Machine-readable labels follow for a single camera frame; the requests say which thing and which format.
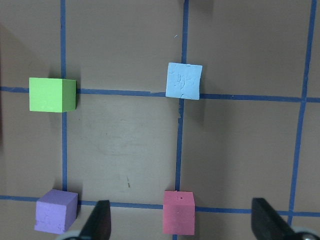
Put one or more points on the green foam block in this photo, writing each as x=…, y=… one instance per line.
x=52, y=95

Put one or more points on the purple block near left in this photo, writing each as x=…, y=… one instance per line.
x=56, y=211

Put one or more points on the dark pink block near left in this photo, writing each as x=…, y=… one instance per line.
x=178, y=213

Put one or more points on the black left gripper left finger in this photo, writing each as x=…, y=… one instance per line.
x=98, y=225

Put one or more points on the light blue block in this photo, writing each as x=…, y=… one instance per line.
x=183, y=81

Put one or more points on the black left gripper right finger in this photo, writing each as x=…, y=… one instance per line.
x=266, y=223

